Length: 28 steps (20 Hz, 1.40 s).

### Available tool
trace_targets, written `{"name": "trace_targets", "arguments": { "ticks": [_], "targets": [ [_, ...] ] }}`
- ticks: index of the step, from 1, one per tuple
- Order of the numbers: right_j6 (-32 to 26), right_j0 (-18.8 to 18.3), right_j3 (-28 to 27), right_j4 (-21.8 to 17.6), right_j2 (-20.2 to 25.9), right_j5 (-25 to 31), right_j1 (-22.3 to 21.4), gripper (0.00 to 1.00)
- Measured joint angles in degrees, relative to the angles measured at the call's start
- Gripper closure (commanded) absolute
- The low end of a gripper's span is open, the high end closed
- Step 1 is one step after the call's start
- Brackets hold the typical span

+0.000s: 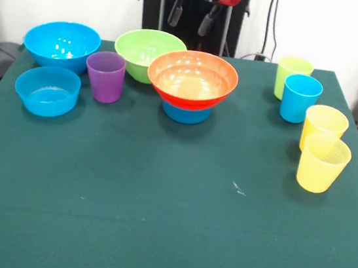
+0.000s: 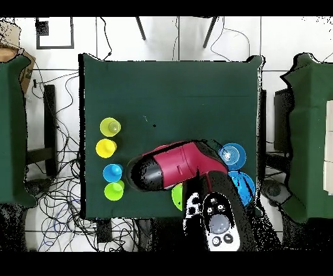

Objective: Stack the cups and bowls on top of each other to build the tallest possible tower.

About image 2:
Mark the yellow cup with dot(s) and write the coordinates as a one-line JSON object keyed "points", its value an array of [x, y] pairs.
{"points": [[110, 127], [105, 149]]}

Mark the black square floor frame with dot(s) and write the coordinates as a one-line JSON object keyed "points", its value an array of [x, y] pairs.
{"points": [[42, 28]]}

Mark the blue cup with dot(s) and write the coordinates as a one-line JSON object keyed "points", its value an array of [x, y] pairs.
{"points": [[111, 173]]}

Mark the dark green tablecloth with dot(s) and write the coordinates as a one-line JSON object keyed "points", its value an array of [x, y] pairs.
{"points": [[169, 91]]}

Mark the black floor stand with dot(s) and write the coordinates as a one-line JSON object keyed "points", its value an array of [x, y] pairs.
{"points": [[50, 130]]}

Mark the black box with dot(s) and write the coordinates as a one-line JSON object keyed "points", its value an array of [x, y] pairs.
{"points": [[282, 117]]}

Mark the large blue bowl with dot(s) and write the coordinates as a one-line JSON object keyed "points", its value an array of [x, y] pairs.
{"points": [[245, 186]]}

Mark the green cloth covered table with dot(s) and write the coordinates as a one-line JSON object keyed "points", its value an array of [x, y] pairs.
{"points": [[309, 130], [13, 130]]}

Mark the black power strip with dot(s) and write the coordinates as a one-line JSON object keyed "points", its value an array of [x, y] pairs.
{"points": [[104, 231]]}

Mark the black tripod leg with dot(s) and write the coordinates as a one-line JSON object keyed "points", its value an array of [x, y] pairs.
{"points": [[209, 32], [140, 28]]}

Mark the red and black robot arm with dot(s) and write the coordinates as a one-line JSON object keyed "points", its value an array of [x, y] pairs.
{"points": [[182, 164]]}

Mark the green bowl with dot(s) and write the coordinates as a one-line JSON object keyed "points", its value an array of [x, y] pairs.
{"points": [[177, 196]]}

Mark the green cup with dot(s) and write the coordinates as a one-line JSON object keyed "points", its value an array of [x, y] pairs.
{"points": [[113, 192]]}

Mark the small blue bowl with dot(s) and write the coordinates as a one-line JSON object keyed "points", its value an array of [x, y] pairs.
{"points": [[234, 155]]}

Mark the cardboard box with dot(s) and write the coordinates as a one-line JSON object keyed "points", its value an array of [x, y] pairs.
{"points": [[27, 74]]}

